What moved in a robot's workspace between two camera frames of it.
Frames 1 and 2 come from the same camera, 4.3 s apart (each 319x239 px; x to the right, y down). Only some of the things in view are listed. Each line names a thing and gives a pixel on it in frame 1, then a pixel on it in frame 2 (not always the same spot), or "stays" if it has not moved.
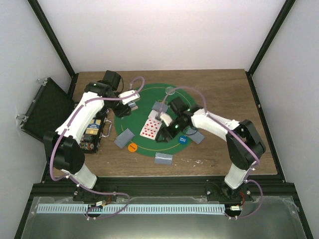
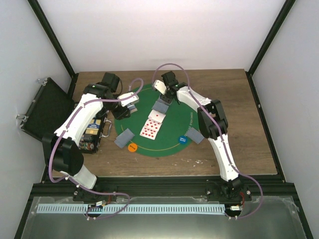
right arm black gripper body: (175, 132) -> (168, 100)
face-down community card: (157, 105) stays
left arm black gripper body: (119, 112) stays
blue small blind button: (183, 140) stays
